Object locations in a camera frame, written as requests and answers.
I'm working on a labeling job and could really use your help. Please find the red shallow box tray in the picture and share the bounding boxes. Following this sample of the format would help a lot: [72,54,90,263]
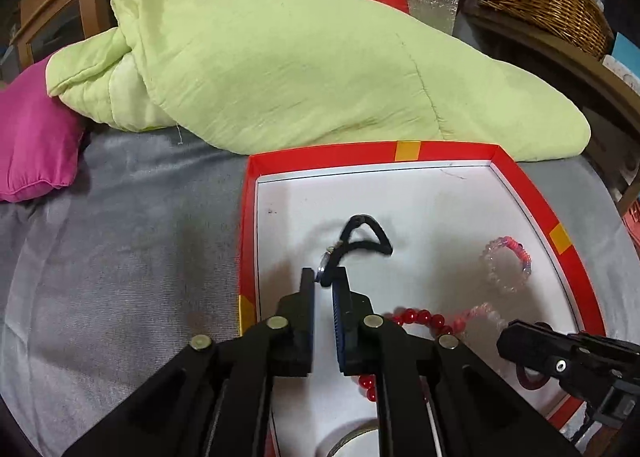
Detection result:
[239,142,605,456]

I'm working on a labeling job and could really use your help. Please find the black hair tie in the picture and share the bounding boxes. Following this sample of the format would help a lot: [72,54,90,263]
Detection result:
[316,213,395,288]

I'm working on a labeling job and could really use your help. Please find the light green folded duvet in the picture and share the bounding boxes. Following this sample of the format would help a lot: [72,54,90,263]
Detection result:
[46,0,591,162]

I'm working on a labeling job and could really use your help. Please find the wicker basket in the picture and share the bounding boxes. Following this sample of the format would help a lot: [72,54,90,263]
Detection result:
[478,0,614,60]

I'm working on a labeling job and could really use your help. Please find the red beaded bracelet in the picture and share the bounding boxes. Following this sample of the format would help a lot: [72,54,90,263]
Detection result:
[357,306,461,404]

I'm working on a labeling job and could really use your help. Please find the grey bed blanket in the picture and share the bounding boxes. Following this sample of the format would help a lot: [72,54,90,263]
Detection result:
[1,132,639,456]

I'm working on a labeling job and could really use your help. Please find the blue paper box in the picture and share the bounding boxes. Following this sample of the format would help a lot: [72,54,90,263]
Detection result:
[612,32,640,78]

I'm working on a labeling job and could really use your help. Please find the clear pink beaded bracelet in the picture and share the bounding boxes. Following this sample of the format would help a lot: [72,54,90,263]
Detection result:
[480,235,534,295]

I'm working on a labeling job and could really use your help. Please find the pale pink beaded bracelet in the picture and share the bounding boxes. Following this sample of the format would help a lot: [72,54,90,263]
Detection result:
[451,302,509,338]

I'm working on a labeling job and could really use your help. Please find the wooden shelf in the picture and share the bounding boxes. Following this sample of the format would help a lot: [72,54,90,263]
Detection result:
[459,0,639,139]

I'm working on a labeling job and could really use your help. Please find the magenta pillow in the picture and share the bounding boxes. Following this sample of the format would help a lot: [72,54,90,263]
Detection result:
[0,58,86,203]

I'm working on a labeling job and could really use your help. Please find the maroon bangle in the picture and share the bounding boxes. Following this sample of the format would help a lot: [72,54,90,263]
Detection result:
[515,365,549,391]

